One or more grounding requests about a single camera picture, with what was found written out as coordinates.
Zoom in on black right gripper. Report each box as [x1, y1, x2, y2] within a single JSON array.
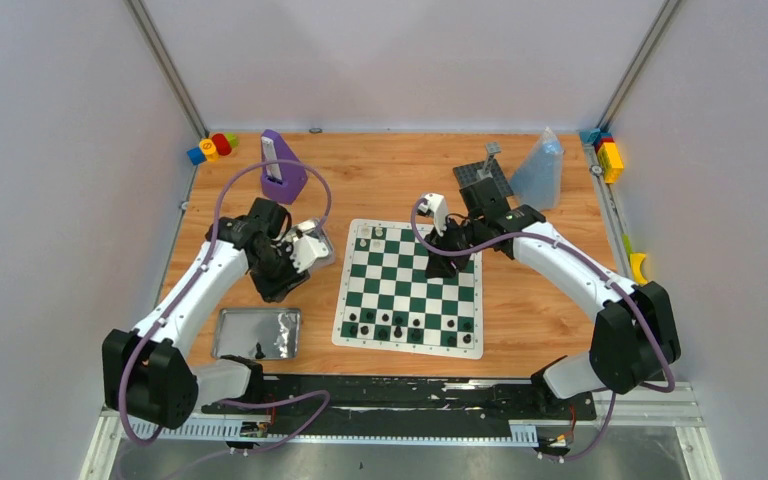
[[423, 216, 486, 279]]

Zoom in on silver tin lid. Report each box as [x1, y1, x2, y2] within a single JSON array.
[[211, 307, 302, 360]]

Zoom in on green white chess board mat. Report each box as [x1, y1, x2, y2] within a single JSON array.
[[332, 219, 485, 360]]

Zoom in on silver tin box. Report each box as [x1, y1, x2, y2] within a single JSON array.
[[282, 218, 336, 273]]

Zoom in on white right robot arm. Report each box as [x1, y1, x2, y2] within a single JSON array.
[[411, 179, 681, 418]]

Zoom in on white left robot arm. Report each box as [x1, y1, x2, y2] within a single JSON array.
[[101, 198, 331, 429]]

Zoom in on grey lego baseplate with tower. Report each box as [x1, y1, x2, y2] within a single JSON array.
[[453, 142, 513, 197]]

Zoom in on purple metronome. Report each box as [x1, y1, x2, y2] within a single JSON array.
[[260, 129, 308, 205]]

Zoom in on blue plastic bag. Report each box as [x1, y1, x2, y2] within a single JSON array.
[[509, 127, 564, 211]]

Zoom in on colourful toy block stack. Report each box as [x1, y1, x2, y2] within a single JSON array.
[[186, 133, 239, 166]]

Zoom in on yellow red blue duplo bricks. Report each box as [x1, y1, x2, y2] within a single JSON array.
[[579, 129, 624, 184]]

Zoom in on yellow curved block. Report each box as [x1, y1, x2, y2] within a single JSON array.
[[629, 252, 649, 285]]

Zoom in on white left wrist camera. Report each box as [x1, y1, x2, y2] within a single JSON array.
[[290, 235, 335, 273]]

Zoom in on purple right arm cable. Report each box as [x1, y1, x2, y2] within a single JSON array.
[[411, 197, 677, 463]]

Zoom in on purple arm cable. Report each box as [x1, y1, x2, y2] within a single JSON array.
[[411, 197, 677, 463], [118, 158, 334, 446]]

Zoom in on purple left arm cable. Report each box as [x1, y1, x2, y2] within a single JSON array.
[[118, 158, 334, 446]]

